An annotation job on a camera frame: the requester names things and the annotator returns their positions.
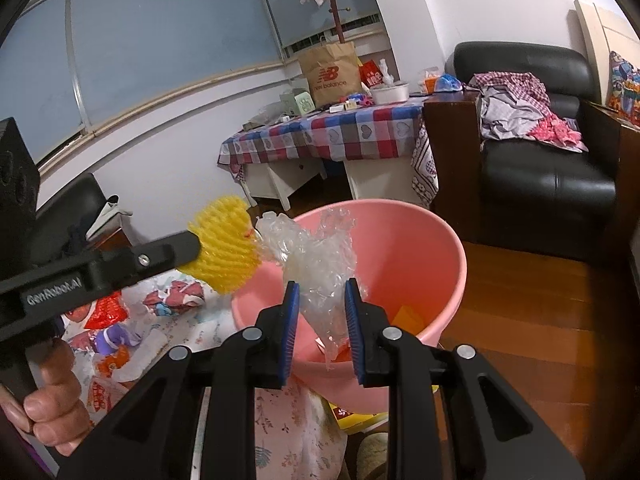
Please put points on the pink plastic bucket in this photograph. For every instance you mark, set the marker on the pink plastic bucket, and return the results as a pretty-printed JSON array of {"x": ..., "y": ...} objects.
[{"x": 415, "y": 270}]

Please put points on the green tissue box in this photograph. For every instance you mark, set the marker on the green tissue box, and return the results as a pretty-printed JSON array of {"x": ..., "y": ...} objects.
[{"x": 297, "y": 102}]

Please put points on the blue plastic bag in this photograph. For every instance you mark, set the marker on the blue plastic bag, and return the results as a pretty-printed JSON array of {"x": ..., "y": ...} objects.
[{"x": 447, "y": 83}]

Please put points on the light wooden board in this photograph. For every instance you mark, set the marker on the light wooden board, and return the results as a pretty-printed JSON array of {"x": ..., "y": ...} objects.
[{"x": 600, "y": 25}]

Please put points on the clear bubble wrap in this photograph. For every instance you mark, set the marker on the clear bubble wrap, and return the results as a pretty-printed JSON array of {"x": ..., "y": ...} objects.
[{"x": 320, "y": 260}]

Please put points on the brown paper bag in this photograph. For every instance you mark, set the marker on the brown paper bag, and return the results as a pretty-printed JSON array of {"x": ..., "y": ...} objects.
[{"x": 327, "y": 75}]

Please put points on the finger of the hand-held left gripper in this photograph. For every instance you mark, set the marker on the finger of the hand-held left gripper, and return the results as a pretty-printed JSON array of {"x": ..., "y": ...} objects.
[{"x": 155, "y": 257}]

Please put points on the yellow packet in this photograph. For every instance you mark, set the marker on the yellow packet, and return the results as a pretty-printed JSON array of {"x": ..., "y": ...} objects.
[{"x": 360, "y": 417}]

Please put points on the wooden coat rack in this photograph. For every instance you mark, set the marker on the wooden coat rack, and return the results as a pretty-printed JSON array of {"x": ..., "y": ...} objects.
[{"x": 339, "y": 15}]

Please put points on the white bowl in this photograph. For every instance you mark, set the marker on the white bowl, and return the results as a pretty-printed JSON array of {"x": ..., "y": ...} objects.
[{"x": 390, "y": 94}]

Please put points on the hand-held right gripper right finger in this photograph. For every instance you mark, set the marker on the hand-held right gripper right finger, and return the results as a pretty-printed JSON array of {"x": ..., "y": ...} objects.
[{"x": 352, "y": 330}]

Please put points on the printed blanket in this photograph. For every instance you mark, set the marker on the printed blanket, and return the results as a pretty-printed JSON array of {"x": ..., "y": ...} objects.
[{"x": 295, "y": 440}]

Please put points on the crumpled clear plastic bag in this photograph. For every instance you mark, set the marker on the crumpled clear plastic bag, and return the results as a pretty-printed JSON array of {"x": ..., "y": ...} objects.
[{"x": 265, "y": 115}]

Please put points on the black leather chair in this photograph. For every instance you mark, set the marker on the black leather chair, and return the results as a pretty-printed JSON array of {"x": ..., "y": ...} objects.
[{"x": 65, "y": 210}]

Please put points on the orange white box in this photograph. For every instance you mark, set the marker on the orange white box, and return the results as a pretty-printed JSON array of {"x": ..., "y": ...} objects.
[{"x": 429, "y": 82}]

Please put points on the pile of clothes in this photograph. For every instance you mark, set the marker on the pile of clothes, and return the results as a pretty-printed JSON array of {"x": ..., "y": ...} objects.
[{"x": 505, "y": 105}]

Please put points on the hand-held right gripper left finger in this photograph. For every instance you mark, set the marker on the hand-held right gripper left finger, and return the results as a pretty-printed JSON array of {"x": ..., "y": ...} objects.
[{"x": 291, "y": 330}]

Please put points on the checkered tablecloth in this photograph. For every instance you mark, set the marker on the checkered tablecloth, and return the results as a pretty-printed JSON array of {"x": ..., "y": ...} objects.
[{"x": 340, "y": 135}]

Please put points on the yellow foam fruit net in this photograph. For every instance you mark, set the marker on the yellow foam fruit net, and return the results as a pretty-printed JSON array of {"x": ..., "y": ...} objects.
[{"x": 225, "y": 240}]

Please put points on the white vent grille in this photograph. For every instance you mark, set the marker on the white vent grille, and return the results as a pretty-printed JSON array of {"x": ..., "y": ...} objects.
[{"x": 320, "y": 42}]

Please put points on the white desk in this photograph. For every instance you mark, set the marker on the white desk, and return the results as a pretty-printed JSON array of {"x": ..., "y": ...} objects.
[{"x": 280, "y": 180}]

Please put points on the dark wooden side cabinet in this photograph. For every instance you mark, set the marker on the dark wooden side cabinet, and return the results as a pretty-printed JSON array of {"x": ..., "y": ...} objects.
[{"x": 450, "y": 160}]

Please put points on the printed crumpled wrapper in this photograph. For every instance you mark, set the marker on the printed crumpled wrapper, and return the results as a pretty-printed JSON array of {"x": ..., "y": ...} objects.
[{"x": 175, "y": 297}]

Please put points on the red white snack packet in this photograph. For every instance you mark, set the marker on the red white snack packet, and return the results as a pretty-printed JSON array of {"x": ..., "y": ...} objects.
[{"x": 105, "y": 395}]

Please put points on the person's left hand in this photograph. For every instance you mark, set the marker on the person's left hand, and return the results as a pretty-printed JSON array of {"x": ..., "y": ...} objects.
[{"x": 57, "y": 400}]

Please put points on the purple wrapper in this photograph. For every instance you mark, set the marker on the purple wrapper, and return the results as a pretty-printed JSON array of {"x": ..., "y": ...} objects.
[{"x": 117, "y": 337}]

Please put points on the dark wooden furniture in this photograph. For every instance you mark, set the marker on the dark wooden furniture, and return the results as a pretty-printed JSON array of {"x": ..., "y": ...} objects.
[{"x": 610, "y": 185}]

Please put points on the white plastic wrapper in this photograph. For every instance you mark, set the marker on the white plastic wrapper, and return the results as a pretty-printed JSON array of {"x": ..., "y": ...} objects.
[{"x": 145, "y": 352}]

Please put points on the tan plush slipper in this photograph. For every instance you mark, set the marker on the tan plush slipper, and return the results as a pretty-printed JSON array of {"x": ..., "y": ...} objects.
[{"x": 372, "y": 457}]

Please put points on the pink floral garment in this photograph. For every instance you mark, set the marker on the pink floral garment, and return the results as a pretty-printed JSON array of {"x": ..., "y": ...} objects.
[{"x": 557, "y": 132}]

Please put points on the brown wooden cabinet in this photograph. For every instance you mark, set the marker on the brown wooden cabinet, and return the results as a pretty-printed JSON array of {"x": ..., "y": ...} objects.
[{"x": 112, "y": 242}]

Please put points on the yellow paper piece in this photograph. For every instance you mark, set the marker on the yellow paper piece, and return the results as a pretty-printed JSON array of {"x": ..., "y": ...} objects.
[{"x": 407, "y": 319}]

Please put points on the black leather armchair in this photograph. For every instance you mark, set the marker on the black leather armchair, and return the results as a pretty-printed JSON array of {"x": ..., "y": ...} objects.
[{"x": 545, "y": 190}]

